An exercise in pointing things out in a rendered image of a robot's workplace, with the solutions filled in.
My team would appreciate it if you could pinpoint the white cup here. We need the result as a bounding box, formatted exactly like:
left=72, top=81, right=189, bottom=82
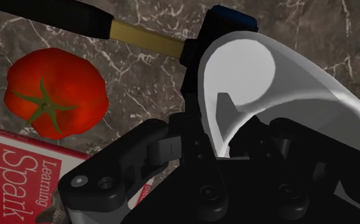
left=197, top=30, right=360, bottom=158

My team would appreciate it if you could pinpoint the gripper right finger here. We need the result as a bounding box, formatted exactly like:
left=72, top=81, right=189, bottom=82
left=229, top=93, right=360, bottom=221

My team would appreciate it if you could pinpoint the red tomato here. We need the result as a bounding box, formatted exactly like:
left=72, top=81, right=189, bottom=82
left=3, top=47, right=110, bottom=141

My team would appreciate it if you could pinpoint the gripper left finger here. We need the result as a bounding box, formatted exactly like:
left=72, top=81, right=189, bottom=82
left=58, top=63, right=229, bottom=223

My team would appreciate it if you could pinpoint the black handled tan shaft tool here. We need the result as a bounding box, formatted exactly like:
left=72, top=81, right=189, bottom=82
left=0, top=0, right=259, bottom=67

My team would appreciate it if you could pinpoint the red and white book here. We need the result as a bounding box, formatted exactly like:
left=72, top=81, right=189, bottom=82
left=0, top=123, right=153, bottom=224

